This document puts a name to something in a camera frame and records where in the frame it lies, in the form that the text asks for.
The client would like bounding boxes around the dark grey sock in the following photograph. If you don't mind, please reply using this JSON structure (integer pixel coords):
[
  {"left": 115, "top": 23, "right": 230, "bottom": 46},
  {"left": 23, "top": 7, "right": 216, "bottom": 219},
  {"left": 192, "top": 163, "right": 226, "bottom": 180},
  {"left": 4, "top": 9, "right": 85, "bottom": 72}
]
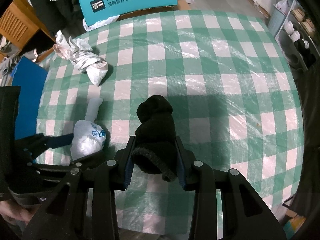
[{"left": 132, "top": 95, "right": 178, "bottom": 182}]

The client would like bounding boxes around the white plastic bag bundle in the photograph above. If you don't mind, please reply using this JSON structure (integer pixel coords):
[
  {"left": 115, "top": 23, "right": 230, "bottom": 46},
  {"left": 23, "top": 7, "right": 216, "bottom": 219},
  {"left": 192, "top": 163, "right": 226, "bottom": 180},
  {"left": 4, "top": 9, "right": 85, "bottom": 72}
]
[{"left": 71, "top": 120, "right": 106, "bottom": 161}]

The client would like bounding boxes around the light blue sock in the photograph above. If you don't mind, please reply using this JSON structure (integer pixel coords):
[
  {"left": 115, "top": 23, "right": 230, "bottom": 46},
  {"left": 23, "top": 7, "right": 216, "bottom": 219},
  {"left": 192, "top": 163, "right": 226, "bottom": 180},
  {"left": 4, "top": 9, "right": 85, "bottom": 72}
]
[{"left": 85, "top": 98, "right": 103, "bottom": 122}]

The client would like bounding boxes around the patterned plastic bag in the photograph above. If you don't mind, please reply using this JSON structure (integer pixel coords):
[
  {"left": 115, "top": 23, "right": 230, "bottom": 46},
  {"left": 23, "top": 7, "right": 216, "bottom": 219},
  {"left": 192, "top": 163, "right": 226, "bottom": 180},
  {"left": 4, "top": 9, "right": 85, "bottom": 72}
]
[{"left": 53, "top": 31, "right": 108, "bottom": 86}]

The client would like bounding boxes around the person left hand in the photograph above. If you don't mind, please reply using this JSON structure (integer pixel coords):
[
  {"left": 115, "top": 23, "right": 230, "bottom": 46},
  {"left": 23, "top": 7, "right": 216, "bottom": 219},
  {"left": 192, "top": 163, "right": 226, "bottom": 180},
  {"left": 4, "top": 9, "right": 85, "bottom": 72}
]
[{"left": 0, "top": 200, "right": 39, "bottom": 225}]

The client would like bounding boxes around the green checkered tablecloth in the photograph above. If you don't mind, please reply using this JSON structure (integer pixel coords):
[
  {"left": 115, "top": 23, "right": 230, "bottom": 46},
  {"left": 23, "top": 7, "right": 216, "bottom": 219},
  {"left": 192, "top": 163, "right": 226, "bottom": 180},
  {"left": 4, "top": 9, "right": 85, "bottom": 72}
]
[{"left": 36, "top": 9, "right": 304, "bottom": 240}]

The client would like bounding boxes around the blue cardboard shoebox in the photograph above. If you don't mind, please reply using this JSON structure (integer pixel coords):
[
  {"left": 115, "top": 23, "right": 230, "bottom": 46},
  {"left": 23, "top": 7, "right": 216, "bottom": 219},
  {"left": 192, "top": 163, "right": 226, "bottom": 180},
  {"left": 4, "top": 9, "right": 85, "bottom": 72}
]
[{"left": 12, "top": 57, "right": 48, "bottom": 140}]

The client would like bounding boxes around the grey clothes pile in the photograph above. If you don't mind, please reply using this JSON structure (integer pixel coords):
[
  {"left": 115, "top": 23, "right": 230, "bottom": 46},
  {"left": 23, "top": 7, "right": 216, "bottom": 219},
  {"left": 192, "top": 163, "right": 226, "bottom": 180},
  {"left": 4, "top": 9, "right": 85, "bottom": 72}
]
[{"left": 0, "top": 55, "right": 21, "bottom": 78}]

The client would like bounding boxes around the white plastic bag under box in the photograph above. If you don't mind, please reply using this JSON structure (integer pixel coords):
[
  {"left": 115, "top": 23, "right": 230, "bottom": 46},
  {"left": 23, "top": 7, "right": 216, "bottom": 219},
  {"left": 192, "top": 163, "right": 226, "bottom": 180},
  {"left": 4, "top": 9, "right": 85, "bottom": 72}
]
[{"left": 82, "top": 15, "right": 120, "bottom": 32}]

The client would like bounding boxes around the brown cardboard box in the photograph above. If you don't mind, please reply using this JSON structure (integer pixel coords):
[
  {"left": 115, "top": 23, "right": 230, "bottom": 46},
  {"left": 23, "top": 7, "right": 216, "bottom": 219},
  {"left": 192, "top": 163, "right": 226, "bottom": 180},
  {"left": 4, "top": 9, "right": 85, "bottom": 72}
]
[{"left": 117, "top": 0, "right": 191, "bottom": 21}]

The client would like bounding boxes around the metal shoe rack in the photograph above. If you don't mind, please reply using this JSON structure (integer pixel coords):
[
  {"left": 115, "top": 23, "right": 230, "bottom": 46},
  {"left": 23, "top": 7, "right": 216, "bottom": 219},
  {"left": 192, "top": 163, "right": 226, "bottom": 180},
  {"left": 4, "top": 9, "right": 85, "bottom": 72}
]
[{"left": 268, "top": 0, "right": 319, "bottom": 71}]

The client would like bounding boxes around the wooden louvered cabinet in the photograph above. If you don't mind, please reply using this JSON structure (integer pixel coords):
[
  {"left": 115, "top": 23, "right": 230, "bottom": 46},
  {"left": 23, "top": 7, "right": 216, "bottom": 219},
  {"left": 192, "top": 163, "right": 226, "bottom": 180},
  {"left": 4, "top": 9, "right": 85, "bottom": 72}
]
[{"left": 1, "top": 0, "right": 55, "bottom": 54}]

